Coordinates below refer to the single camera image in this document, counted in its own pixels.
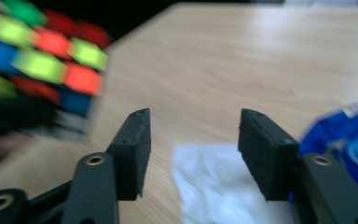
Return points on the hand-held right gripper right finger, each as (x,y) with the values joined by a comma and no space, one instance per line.
(264,152)

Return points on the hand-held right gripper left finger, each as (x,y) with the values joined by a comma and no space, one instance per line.
(133,155)

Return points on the white wet wipe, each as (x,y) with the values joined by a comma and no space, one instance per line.
(227,186)

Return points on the multicoloured puzzle cube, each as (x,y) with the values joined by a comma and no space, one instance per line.
(43,59)

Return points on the blue wet wipes pack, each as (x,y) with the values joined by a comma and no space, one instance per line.
(348,146)

